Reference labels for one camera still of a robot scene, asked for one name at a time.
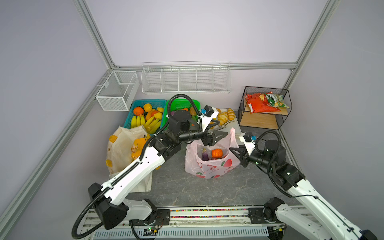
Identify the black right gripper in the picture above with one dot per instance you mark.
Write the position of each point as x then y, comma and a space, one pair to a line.
244, 157

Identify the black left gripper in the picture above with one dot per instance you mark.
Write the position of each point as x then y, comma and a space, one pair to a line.
208, 139

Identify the orange toy pumpkin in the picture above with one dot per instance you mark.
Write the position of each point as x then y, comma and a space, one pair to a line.
217, 153

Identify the dark purple toy eggplant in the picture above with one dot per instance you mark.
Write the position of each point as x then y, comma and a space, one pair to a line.
205, 156

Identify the pink plastic grocery bag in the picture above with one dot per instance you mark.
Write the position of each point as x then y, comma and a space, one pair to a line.
213, 168

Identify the yellow snack bag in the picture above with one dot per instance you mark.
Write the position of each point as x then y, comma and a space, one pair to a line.
137, 147

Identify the white canvas tote bag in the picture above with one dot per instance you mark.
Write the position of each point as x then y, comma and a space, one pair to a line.
119, 148

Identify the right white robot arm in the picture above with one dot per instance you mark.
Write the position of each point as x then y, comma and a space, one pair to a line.
268, 154

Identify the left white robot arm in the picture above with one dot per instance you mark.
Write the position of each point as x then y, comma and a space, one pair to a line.
186, 124

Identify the toy croissant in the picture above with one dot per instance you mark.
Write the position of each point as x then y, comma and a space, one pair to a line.
223, 118

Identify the white bread tray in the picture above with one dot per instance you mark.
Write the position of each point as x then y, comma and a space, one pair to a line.
232, 123

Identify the green plastic basket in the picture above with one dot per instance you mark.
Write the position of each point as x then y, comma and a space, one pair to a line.
178, 104

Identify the red chip bag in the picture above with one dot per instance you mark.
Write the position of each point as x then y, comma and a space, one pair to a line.
258, 104

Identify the yellow toy lemon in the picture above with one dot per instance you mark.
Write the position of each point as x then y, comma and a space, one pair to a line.
158, 115

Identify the green snack bag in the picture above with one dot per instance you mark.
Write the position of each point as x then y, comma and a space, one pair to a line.
276, 100

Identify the yellow toy banana bunch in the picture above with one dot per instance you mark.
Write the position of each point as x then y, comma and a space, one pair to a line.
151, 125

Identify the teal plastic basket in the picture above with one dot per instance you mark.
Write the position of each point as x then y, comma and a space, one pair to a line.
156, 103

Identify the yellow-orange toy citrus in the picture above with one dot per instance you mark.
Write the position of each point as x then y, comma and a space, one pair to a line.
148, 107

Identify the orange toy tangerine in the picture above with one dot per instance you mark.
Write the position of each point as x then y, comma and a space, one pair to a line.
138, 111

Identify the black wire snack rack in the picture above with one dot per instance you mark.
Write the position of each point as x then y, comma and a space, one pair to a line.
273, 120

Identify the white wire wall shelf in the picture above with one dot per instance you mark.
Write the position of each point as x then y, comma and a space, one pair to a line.
186, 77

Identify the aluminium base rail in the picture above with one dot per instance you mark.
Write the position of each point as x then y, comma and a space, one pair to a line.
230, 215

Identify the white mesh wall basket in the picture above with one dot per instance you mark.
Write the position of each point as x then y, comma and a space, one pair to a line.
118, 91

